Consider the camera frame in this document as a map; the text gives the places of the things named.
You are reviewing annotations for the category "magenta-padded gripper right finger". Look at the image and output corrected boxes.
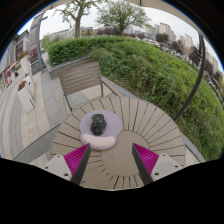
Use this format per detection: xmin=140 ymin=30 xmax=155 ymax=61
xmin=131 ymin=143 xmax=185 ymax=186

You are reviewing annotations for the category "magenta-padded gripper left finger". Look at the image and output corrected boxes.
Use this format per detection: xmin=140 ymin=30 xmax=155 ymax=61
xmin=42 ymin=143 xmax=92 ymax=186

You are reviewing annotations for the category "black computer mouse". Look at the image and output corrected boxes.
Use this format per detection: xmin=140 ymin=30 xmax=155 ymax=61
xmin=89 ymin=113 xmax=108 ymax=136

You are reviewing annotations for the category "lilac mouse pad with wrist rest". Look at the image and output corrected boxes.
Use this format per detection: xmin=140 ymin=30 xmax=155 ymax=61
xmin=79 ymin=109 xmax=123 ymax=152

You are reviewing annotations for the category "white flower planter box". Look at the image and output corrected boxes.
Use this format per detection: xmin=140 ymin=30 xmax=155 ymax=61
xmin=16 ymin=79 xmax=36 ymax=115
xmin=16 ymin=51 xmax=32 ymax=81

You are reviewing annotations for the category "black curved umbrella pole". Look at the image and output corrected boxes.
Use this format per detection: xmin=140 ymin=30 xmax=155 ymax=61
xmin=172 ymin=33 xmax=207 ymax=123

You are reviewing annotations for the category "grey slatted outdoor chair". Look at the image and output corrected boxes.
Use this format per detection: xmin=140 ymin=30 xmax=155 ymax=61
xmin=57 ymin=60 xmax=125 ymax=113

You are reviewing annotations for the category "green hedge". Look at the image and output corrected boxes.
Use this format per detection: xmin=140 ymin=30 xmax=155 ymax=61
xmin=46 ymin=34 xmax=224 ymax=162

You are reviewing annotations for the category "dark display sign board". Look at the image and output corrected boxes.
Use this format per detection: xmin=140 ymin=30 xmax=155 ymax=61
xmin=27 ymin=13 xmax=50 ymax=76

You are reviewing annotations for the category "group of beige apartment buildings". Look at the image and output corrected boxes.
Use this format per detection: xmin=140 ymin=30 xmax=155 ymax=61
xmin=145 ymin=21 xmax=202 ymax=52

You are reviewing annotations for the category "sparse-leaved tree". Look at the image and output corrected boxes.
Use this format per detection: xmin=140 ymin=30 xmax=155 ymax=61
xmin=54 ymin=0 xmax=102 ymax=39

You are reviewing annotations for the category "round bushy green tree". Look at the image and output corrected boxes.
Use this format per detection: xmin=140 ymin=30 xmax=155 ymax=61
xmin=95 ymin=0 xmax=151 ymax=36

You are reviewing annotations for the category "beige umbrella canopy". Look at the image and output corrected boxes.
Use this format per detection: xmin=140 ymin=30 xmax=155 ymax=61
xmin=126 ymin=0 xmax=188 ymax=12

